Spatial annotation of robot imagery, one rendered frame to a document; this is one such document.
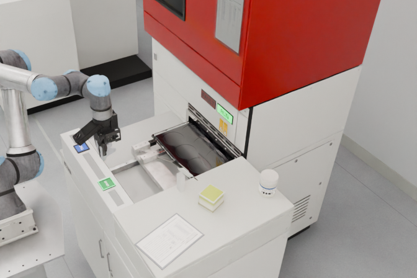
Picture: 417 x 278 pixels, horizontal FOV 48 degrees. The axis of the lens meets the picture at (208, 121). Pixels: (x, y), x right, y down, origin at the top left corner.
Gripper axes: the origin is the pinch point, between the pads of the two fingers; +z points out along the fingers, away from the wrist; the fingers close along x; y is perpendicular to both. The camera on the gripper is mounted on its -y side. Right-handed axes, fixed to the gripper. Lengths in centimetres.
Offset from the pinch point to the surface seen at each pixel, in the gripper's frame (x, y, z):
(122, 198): -10.4, 2.7, 14.7
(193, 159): -0.2, 42.6, 20.7
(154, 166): 6.4, 26.3, 22.6
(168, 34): 40, 54, -21
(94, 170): 10.5, 0.1, 15.1
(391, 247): -51, 159, 110
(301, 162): -16, 100, 38
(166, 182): -4.8, 25.9, 22.6
